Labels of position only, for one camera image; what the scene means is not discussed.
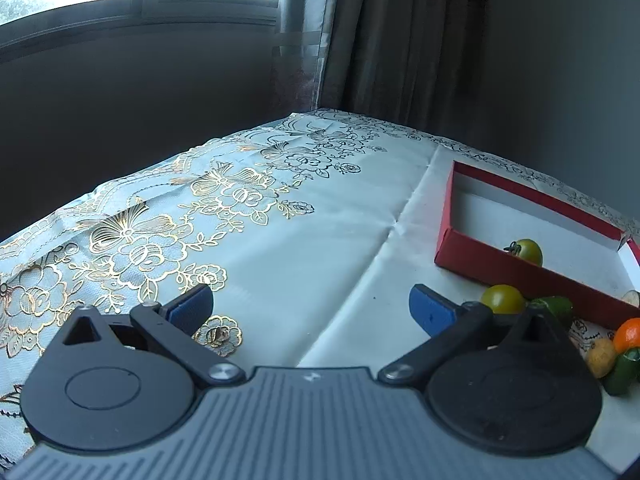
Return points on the orange mandarin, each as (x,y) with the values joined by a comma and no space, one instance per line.
(630,336)

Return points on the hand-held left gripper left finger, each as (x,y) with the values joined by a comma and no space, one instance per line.
(192,306)

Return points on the green cucumber piece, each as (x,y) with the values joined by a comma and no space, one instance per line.
(557,307)
(625,372)

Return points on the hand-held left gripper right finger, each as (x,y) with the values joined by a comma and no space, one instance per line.
(430,311)

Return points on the brown curtain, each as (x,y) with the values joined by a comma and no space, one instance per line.
(400,35)

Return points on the dark eggplant piece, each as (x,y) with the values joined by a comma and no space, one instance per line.
(633,298)

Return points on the red shallow cardboard box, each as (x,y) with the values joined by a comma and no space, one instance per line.
(477,260)

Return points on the light sheer floral curtain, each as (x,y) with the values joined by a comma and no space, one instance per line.
(300,35)

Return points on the green tomato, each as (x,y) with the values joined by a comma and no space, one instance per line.
(529,252)
(502,299)

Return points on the brown kiwi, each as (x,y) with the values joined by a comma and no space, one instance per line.
(601,357)

